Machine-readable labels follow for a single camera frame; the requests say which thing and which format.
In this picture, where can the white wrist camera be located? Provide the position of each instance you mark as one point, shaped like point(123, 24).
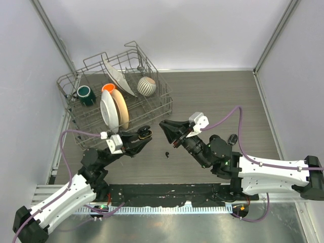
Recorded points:
point(200, 121)
point(114, 142)

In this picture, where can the dusty black oval case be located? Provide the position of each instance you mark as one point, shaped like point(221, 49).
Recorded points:
point(232, 140)

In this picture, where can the white slotted cable duct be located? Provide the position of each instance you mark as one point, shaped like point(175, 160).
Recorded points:
point(187, 208)

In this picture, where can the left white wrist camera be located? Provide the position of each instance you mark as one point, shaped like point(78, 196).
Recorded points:
point(114, 142)

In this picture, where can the dark green mug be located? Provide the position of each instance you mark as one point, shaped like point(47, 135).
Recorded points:
point(85, 95)

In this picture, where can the grey wire dish rack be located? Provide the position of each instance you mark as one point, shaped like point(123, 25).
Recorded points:
point(134, 65)

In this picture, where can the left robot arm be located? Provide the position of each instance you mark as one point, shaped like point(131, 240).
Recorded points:
point(87, 185)

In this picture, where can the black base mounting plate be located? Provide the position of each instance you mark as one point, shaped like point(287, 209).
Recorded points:
point(171, 195)

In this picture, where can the white round plate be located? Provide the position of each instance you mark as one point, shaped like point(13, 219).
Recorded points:
point(109, 111)

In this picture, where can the glossy black charging case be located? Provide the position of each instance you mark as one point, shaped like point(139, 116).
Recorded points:
point(144, 132)

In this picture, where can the beige round plate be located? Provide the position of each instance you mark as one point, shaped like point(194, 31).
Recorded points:
point(122, 109)

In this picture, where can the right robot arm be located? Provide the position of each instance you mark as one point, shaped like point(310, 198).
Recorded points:
point(248, 175)

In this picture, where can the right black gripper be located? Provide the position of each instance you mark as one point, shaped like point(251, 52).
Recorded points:
point(174, 126)

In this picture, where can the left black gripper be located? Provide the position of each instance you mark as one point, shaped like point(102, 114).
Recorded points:
point(131, 145)

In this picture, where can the grey tilted plate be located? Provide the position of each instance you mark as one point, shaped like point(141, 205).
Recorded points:
point(117, 77)

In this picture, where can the striped ceramic bowl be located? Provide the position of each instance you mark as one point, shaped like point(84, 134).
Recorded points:
point(146, 86)

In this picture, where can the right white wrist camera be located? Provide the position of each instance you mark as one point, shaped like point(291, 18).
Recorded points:
point(200, 121)

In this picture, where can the orange cup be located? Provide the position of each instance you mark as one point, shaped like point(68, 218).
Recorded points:
point(108, 87)

